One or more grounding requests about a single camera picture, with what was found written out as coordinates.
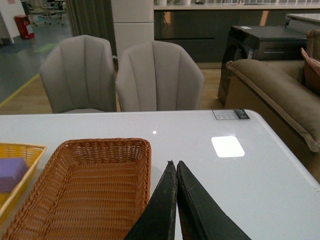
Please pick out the pink cushion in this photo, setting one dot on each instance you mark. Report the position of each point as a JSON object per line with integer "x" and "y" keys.
{"x": 311, "y": 72}

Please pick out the white pillar cabinet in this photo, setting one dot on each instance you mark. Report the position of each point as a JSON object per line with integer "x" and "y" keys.
{"x": 133, "y": 22}

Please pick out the grey upholstered chair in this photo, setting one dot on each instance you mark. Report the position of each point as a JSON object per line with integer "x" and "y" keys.
{"x": 158, "y": 76}
{"x": 78, "y": 76}

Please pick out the label sticker on table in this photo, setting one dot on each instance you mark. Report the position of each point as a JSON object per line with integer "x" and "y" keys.
{"x": 231, "y": 114}

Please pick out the brown wicker basket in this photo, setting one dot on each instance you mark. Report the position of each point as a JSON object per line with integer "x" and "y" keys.
{"x": 90, "y": 189}

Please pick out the left grey upholstered chair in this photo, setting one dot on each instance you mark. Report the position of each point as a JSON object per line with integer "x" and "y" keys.
{"x": 78, "y": 76}

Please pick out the yellow wicker basket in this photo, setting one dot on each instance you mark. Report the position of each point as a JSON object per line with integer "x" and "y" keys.
{"x": 31, "y": 154}

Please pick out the dark kitchen counter cabinet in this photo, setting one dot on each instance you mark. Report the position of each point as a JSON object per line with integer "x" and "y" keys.
{"x": 202, "y": 28}

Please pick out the black washing machine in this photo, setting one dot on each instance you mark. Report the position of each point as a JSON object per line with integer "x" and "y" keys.
{"x": 263, "y": 43}

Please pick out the purple foam block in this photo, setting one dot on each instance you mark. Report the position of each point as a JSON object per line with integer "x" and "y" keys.
{"x": 12, "y": 171}

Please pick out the right grey upholstered chair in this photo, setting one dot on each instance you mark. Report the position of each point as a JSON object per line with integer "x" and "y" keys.
{"x": 158, "y": 76}

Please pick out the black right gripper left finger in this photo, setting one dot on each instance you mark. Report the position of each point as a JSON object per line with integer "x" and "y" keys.
{"x": 158, "y": 220}

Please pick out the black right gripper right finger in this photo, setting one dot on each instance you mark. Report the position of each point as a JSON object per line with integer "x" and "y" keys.
{"x": 200, "y": 216}

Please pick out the brown sofa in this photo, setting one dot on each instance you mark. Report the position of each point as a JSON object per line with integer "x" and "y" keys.
{"x": 277, "y": 91}

